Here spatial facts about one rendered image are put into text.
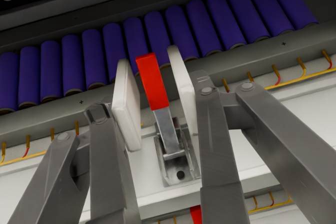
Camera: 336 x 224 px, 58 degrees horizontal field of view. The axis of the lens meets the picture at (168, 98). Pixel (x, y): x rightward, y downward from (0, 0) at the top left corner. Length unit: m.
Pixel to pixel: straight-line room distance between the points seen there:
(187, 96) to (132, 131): 0.03
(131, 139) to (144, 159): 0.07
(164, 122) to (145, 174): 0.05
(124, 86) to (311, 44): 0.15
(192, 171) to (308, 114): 0.10
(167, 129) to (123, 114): 0.05
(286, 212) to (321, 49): 0.23
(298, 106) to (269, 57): 0.04
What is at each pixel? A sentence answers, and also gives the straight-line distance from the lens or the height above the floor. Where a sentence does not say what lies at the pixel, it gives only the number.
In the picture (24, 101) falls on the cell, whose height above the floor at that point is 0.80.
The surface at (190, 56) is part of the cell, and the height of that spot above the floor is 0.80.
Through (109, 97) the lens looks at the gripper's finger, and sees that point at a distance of 0.19.
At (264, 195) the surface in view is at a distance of 0.42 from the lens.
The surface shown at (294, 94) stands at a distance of 0.25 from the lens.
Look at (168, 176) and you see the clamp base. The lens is 0.21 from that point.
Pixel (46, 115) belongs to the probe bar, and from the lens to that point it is 0.26.
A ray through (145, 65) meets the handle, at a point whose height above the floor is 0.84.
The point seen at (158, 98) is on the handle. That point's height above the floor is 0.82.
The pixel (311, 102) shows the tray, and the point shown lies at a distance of 0.26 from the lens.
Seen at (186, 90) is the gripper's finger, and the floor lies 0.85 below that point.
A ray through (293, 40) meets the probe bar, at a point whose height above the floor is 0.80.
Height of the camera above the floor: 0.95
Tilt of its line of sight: 43 degrees down
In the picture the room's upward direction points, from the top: 17 degrees counter-clockwise
